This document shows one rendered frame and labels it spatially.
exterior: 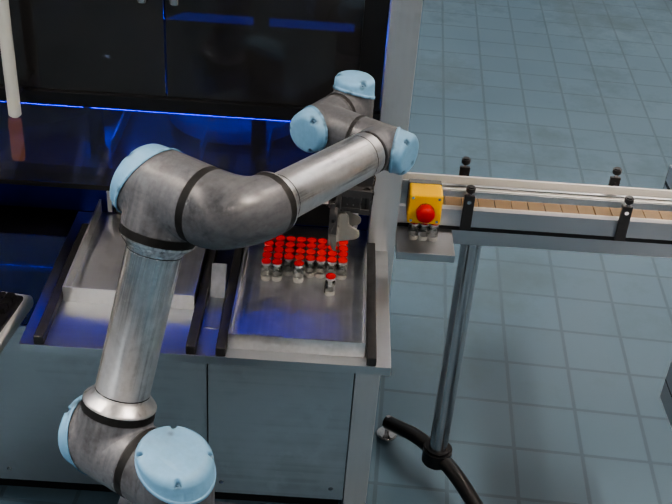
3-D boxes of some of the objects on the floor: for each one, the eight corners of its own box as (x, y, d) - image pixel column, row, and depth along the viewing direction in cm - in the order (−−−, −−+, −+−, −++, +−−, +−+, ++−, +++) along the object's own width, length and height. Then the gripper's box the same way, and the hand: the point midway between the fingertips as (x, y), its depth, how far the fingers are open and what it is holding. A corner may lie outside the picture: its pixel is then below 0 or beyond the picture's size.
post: (341, 505, 281) (428, -406, 165) (363, 506, 281) (465, -403, 165) (340, 523, 276) (430, -405, 160) (363, 525, 276) (468, -402, 160)
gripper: (374, 168, 189) (365, 264, 200) (377, 141, 197) (368, 235, 209) (327, 163, 189) (321, 259, 201) (333, 137, 198) (326, 230, 209)
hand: (331, 240), depth 204 cm, fingers closed
